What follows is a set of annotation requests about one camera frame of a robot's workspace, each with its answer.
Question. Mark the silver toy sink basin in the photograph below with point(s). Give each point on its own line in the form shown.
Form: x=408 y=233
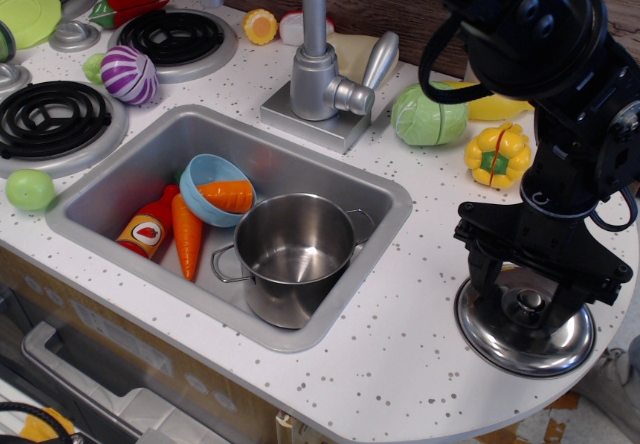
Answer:
x=94 y=211

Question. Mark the light green toy plate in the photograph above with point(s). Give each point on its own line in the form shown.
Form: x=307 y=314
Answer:
x=31 y=22

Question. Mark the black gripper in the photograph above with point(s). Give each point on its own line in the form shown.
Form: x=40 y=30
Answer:
x=561 y=250

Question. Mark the silver stove knob lower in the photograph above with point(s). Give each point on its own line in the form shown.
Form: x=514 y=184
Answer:
x=12 y=78

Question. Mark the orange toy carrot in bowl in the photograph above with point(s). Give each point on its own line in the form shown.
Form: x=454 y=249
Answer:
x=234 y=196

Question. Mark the small green toy vegetable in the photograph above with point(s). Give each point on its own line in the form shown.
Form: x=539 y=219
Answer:
x=92 y=68

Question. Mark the silver oven door handle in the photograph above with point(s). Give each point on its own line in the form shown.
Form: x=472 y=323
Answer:
x=135 y=411

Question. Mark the red white toy radish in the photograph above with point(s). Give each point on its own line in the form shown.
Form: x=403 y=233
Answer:
x=296 y=28

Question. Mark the light blue toy bowl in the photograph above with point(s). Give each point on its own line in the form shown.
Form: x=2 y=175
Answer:
x=206 y=168

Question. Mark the red toy chili pepper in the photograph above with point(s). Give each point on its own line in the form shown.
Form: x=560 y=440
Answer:
x=111 y=14

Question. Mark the dark green toy piece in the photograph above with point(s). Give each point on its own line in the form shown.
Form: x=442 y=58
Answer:
x=8 y=46

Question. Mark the long orange toy carrot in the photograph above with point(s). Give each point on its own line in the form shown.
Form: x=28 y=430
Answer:
x=188 y=231

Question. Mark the yellow toy on floor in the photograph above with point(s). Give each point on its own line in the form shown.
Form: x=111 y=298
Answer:
x=39 y=431

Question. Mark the green toy cabbage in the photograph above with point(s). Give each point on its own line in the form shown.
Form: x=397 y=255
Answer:
x=419 y=121

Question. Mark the yellow toy lemon half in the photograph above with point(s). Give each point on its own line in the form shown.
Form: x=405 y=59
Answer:
x=260 y=26

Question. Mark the cream toy cheese wedge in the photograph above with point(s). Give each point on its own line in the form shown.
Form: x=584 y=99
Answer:
x=353 y=53

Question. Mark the back right black stove burner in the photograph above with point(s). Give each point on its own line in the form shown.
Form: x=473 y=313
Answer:
x=183 y=45

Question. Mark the yellow toy bell pepper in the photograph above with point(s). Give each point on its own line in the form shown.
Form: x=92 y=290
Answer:
x=498 y=157

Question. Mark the red toy ketchup bottle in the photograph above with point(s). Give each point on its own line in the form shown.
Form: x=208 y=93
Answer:
x=148 y=228

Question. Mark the silver toy faucet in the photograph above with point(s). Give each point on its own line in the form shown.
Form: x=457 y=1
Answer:
x=319 y=104

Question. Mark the purple striped toy onion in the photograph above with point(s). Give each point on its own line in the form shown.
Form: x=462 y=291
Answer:
x=129 y=75

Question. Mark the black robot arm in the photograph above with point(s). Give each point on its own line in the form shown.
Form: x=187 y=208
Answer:
x=559 y=56

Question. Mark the stainless steel pot lid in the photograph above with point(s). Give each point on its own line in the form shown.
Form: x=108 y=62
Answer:
x=505 y=326

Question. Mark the green toy apple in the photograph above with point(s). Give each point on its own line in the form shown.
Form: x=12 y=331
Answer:
x=30 y=190

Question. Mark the front black stove burner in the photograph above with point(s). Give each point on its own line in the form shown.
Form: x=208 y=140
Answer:
x=59 y=127

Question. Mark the silver stove knob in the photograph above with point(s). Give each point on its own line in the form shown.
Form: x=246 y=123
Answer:
x=73 y=36
x=12 y=78

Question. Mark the silver stove knob upper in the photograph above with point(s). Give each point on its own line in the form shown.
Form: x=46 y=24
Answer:
x=73 y=36

